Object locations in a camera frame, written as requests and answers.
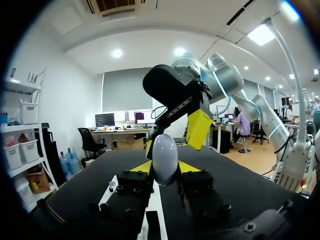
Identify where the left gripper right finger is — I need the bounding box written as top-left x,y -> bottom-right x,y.
176,159 -> 235,226

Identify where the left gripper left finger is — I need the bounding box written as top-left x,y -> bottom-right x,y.
89,159 -> 154,230

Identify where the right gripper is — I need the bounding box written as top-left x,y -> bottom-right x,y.
142,64 -> 215,161

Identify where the white earbud case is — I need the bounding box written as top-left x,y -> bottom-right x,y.
152,134 -> 179,186

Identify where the person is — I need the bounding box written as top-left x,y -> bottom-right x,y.
233,106 -> 252,145

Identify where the white cable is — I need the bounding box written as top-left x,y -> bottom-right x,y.
217,96 -> 233,119

